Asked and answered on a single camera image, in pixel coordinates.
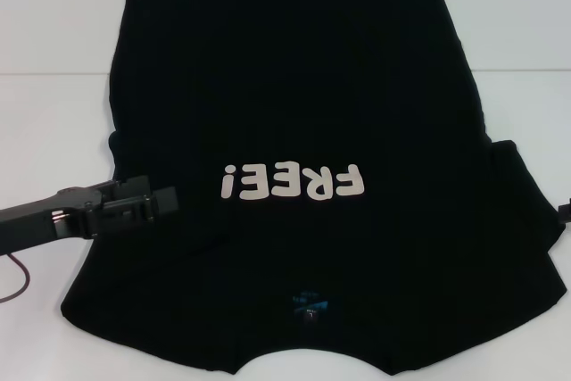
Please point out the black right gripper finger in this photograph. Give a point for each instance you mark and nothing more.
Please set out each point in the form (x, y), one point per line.
(565, 213)

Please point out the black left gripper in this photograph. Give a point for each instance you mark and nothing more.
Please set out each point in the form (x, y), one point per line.
(40, 218)

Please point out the black shirt with FREE print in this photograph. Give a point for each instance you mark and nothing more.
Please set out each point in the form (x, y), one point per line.
(285, 86)

